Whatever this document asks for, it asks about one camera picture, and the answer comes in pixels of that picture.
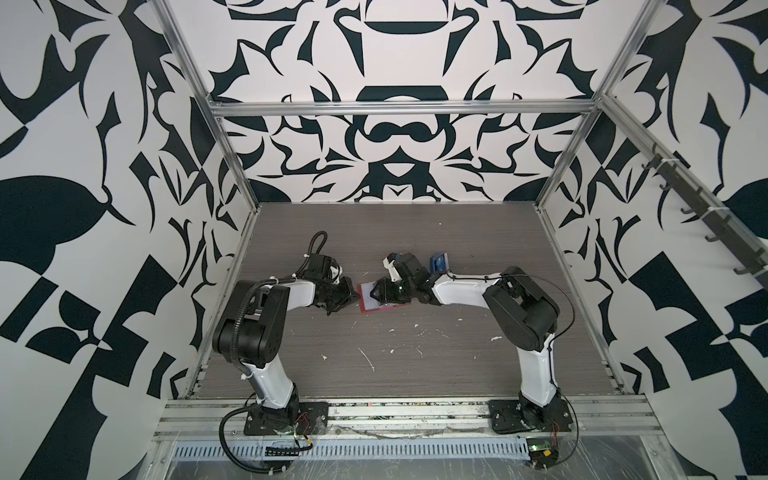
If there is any blue card box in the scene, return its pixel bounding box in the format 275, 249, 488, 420
429, 252, 450, 275

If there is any red leather card holder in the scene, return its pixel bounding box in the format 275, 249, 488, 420
357, 281, 411, 314

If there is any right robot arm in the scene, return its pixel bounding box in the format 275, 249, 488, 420
358, 253, 560, 408

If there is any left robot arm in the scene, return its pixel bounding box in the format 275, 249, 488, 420
212, 253, 359, 410

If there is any small circuit board left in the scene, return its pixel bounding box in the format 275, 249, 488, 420
264, 442, 313, 457

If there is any small circuit board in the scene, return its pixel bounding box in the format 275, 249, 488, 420
526, 437, 559, 470
264, 442, 313, 457

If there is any small circuit board right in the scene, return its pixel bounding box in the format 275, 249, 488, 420
526, 437, 559, 470

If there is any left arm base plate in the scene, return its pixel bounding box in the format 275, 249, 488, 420
244, 401, 330, 436

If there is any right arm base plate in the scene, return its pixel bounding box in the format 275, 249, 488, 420
487, 395, 573, 434

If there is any black corrugated cable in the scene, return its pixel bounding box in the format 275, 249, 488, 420
218, 403, 295, 475

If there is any wall hook rack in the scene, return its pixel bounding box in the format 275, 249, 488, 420
643, 145, 767, 289

